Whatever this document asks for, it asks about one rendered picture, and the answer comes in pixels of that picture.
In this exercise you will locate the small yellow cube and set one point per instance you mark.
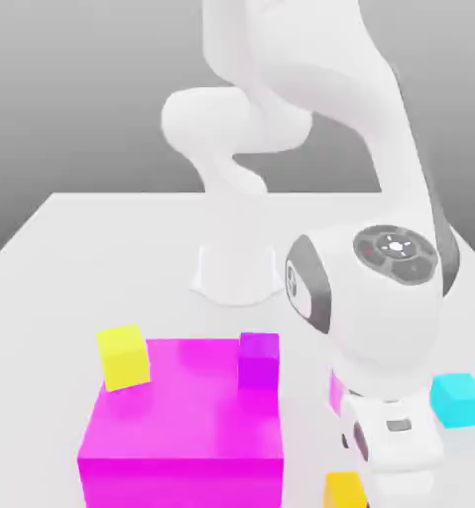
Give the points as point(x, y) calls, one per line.
point(124, 359)

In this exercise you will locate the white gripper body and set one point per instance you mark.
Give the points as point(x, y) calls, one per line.
point(399, 490)

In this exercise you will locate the small orange cube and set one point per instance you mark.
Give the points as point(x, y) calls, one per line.
point(342, 492)

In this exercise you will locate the small purple cube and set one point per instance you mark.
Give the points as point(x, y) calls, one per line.
point(259, 363)

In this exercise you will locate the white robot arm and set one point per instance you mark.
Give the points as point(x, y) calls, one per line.
point(380, 317)

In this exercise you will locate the large magenta box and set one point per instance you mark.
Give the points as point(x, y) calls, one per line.
point(181, 428)

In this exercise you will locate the small cyan cube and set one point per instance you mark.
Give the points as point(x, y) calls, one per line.
point(457, 401)

